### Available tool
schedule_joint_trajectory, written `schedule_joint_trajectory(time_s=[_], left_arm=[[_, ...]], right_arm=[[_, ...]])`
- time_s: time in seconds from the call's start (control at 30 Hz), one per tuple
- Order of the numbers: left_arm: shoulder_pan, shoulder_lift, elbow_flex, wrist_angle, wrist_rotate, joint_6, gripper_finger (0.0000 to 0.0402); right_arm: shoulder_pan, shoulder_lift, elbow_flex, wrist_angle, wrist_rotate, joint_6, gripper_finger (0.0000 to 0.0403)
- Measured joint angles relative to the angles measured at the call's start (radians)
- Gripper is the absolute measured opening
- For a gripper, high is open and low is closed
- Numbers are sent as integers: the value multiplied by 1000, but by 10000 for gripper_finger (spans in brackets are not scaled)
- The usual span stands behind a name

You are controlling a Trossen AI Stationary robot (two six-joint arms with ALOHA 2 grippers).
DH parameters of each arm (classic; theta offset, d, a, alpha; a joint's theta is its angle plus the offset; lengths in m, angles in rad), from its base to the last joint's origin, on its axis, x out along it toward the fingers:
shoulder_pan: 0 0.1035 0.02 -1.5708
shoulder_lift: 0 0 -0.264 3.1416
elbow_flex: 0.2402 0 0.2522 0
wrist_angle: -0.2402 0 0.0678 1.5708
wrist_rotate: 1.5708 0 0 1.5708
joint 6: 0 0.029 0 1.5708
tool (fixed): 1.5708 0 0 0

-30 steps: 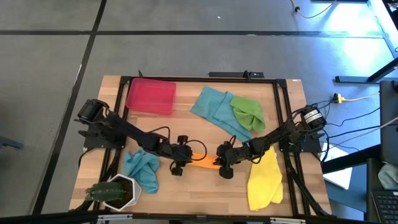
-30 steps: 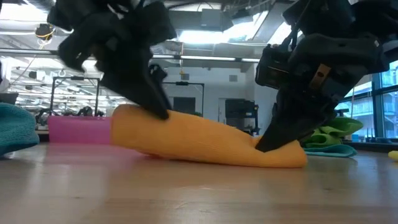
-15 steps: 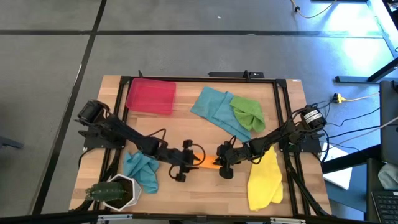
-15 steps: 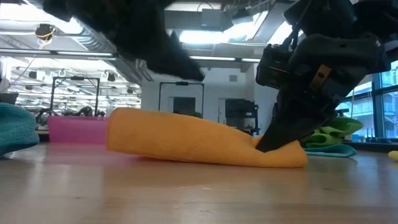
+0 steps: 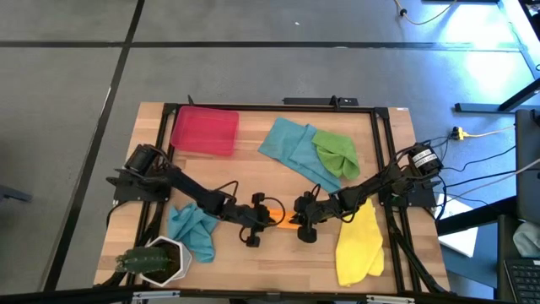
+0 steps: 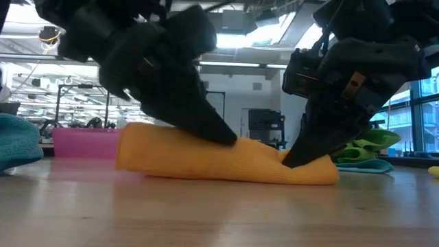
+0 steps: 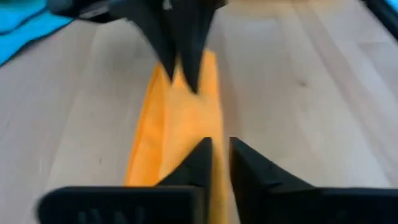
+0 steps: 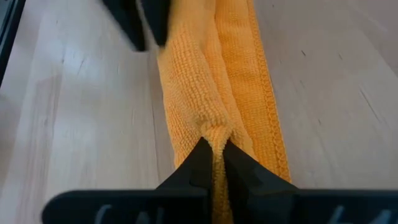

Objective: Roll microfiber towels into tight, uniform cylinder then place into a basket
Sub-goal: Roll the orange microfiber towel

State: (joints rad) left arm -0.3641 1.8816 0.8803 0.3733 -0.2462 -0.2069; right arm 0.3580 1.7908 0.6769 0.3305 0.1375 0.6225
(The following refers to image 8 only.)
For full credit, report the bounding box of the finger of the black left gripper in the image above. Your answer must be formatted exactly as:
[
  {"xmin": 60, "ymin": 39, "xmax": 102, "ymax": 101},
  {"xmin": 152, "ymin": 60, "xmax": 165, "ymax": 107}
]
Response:
[
  {"xmin": 102, "ymin": 0, "xmax": 147, "ymax": 52},
  {"xmin": 140, "ymin": 0, "xmax": 172, "ymax": 48}
]

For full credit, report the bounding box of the black table edge rail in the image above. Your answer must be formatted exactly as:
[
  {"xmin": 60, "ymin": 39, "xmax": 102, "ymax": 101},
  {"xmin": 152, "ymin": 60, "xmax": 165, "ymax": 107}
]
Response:
[{"xmin": 0, "ymin": 0, "xmax": 26, "ymax": 86}]

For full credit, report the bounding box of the orange microfiber towel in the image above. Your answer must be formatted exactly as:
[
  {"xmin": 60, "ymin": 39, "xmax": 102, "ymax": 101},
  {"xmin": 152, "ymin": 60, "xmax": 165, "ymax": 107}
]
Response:
[{"xmin": 157, "ymin": 0, "xmax": 292, "ymax": 224}]

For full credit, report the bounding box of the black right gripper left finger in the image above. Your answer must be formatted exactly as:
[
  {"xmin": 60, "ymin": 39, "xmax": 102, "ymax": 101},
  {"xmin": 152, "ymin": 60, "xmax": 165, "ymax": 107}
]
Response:
[{"xmin": 42, "ymin": 136, "xmax": 215, "ymax": 224}]

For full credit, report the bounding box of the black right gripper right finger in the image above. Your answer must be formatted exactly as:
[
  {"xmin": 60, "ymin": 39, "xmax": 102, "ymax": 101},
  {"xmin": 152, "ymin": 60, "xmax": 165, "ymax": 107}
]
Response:
[{"xmin": 222, "ymin": 139, "xmax": 398, "ymax": 224}]

